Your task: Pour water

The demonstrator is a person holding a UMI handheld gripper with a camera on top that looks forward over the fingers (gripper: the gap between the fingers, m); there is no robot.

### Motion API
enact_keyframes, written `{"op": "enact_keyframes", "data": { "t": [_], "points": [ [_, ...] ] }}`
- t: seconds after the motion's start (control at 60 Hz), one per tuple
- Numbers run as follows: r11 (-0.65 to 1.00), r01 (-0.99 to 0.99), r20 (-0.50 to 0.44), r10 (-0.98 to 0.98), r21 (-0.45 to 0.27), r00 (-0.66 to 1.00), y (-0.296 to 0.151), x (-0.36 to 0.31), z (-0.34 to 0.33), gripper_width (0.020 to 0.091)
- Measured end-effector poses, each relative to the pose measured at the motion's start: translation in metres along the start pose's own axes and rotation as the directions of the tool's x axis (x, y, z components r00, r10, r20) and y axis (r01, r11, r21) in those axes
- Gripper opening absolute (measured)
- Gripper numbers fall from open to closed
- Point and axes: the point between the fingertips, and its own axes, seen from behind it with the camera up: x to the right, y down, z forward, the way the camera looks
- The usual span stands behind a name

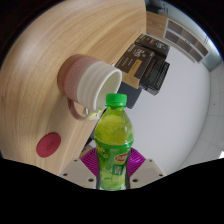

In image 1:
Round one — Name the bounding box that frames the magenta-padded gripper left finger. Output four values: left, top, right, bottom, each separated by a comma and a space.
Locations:
59, 148, 101, 190

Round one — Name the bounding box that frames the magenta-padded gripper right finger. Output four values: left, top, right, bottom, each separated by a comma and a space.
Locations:
126, 148, 167, 190

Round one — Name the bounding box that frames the green tea drink bottle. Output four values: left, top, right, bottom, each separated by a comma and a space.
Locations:
93, 92, 135, 191

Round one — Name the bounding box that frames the flat round red coaster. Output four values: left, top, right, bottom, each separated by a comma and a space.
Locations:
35, 132, 62, 159

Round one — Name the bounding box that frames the white and pink mug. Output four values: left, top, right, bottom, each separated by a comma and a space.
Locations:
57, 54, 123, 121

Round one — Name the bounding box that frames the black printed box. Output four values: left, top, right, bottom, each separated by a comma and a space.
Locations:
139, 56, 171, 97

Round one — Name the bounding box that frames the tan and black carton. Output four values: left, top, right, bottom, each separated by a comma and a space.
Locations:
114, 43, 156, 89

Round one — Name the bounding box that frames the brown cardboard box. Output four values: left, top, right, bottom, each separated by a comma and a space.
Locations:
134, 33, 171, 59

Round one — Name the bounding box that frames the wooden shelf unit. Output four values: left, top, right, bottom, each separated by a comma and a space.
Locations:
145, 9, 211, 64

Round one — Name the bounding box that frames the dark armchair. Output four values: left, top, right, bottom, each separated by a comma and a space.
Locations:
147, 0, 174, 16

